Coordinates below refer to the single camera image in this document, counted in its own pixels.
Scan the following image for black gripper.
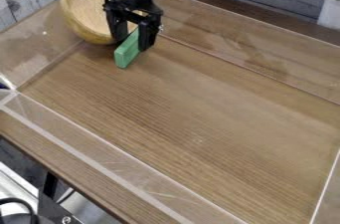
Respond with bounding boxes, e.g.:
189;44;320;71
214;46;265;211
104;0;164;52

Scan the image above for green rectangular block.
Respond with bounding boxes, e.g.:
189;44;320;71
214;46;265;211
114;30;140;69

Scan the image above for brown wooden bowl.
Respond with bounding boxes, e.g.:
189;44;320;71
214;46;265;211
60;0;117;45

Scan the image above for white cylindrical container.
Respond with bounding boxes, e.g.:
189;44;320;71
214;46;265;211
317;0;340;31

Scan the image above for black table leg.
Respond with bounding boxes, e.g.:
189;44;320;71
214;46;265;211
42;172;58;198

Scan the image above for clear acrylic tray wall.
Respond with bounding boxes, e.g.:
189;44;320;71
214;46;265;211
0;0;340;224

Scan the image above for black metal bracket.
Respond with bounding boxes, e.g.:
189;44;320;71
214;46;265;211
37;192;84;224

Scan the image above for black cable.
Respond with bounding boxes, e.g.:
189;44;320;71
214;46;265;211
0;197;38;224

